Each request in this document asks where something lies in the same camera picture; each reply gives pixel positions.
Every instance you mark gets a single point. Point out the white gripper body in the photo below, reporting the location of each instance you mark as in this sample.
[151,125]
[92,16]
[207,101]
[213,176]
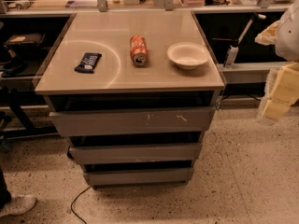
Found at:
[289,36]

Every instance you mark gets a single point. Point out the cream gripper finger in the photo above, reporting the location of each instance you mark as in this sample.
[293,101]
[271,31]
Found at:
[281,91]

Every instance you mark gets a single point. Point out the grey top drawer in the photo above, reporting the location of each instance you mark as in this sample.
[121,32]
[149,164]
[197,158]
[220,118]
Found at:
[132,121]

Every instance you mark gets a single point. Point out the grey drawer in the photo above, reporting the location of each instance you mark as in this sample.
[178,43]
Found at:
[136,153]
[139,176]
[132,121]

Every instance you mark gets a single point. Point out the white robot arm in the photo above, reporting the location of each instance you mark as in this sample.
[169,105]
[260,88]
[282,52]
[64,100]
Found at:
[287,43]

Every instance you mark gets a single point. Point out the grey drawer cabinet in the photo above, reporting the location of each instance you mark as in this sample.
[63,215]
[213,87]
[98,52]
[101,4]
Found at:
[117,83]

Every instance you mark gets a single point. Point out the grey bottom drawer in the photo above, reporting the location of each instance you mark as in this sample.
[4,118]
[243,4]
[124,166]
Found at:
[139,176]

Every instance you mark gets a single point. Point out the grey middle drawer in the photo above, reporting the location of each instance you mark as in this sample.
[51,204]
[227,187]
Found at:
[136,153]

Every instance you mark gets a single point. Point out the white spray bottle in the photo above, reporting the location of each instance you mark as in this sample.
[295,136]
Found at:
[230,56]

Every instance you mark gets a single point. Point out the white bowl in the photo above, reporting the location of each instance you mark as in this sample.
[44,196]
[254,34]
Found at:
[187,55]

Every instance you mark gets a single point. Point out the orange soda can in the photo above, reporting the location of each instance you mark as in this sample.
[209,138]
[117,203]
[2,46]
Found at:
[138,50]

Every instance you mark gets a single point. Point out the dark blue snack bar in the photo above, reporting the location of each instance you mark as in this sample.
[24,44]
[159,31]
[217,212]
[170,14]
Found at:
[88,63]

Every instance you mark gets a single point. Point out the black office chair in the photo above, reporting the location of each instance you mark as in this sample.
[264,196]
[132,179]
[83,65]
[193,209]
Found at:
[22,49]

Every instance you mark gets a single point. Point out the white sneaker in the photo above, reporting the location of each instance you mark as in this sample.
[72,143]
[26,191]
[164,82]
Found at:
[18,205]

